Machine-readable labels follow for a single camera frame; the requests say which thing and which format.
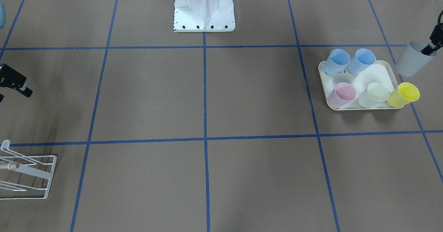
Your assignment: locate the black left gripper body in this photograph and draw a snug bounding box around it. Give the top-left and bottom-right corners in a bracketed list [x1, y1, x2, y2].
[430, 24, 443, 46]

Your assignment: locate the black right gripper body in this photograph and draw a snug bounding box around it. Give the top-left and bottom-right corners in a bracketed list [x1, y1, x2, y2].
[0, 64, 27, 91]

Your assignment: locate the grey plastic cup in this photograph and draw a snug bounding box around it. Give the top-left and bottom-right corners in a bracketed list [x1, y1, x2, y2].
[395, 41, 437, 77]

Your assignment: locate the yellow plastic cup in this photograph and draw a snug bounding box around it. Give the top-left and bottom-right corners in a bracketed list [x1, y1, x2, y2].
[387, 82, 420, 108]

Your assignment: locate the pale green plastic cup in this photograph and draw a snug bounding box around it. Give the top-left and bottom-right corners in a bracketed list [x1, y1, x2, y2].
[358, 82, 390, 109]

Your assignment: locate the light blue plastic cup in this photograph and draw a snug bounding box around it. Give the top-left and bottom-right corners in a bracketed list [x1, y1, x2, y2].
[324, 49, 350, 75]
[347, 49, 376, 74]

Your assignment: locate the wooden rack dowel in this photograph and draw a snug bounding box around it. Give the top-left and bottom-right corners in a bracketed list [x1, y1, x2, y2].
[0, 162, 20, 170]

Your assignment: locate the pink plastic cup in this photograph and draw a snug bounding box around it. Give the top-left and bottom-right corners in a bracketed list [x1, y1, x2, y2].
[327, 82, 356, 109]

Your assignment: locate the cream serving tray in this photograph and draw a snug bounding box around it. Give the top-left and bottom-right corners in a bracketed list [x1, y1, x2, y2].
[318, 60, 403, 111]

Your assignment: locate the white wire cup rack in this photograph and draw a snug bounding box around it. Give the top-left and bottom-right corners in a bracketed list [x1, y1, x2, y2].
[0, 140, 57, 201]

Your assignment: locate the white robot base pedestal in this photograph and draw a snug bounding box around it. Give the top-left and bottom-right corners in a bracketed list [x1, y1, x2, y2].
[173, 0, 236, 33]

